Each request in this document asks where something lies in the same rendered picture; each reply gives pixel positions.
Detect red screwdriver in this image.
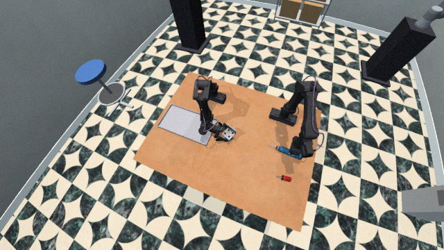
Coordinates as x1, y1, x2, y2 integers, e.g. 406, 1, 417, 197
281, 176, 291, 182

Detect blue electric screwdriver barrel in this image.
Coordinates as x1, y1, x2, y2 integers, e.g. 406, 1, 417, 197
273, 146, 302, 160

